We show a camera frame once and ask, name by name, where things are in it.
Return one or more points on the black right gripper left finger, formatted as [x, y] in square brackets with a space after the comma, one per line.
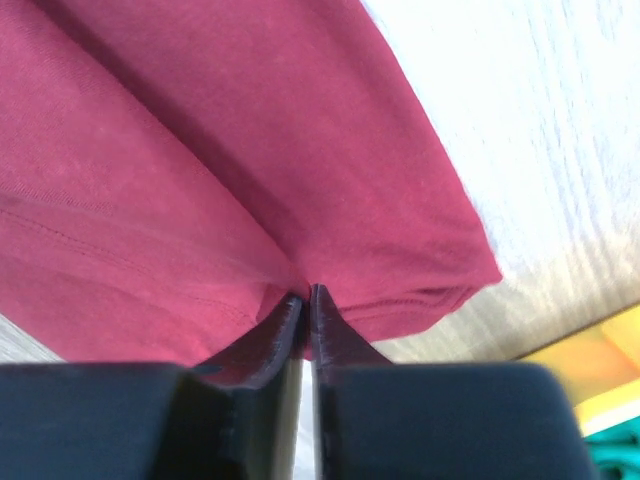
[230, 417]

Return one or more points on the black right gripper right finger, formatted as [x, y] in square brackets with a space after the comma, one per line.
[381, 420]

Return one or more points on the dark red t shirt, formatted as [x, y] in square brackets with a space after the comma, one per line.
[171, 169]

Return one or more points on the yellow plastic bin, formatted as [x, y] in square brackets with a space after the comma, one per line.
[598, 368]

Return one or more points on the green t shirt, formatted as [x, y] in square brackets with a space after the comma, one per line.
[615, 451]

